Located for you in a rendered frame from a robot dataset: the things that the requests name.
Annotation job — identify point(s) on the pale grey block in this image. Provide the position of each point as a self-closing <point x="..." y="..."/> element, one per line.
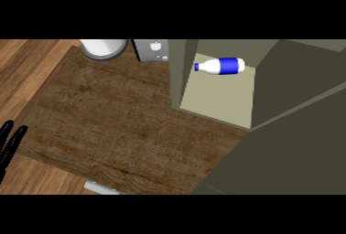
<point x="102" y="187"/>

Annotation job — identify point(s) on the white bottle with blue label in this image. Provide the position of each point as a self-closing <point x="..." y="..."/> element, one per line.
<point x="229" y="65"/>

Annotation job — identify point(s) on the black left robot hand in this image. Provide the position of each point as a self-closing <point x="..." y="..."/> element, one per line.
<point x="4" y="152"/>

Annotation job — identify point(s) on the white round pot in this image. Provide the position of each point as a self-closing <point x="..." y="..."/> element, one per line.
<point x="103" y="48"/>

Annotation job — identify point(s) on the olive green cabinet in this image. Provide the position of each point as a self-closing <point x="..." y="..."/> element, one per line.
<point x="216" y="97"/>

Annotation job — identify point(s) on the grey appliance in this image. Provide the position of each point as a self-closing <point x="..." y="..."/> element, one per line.
<point x="151" y="50"/>

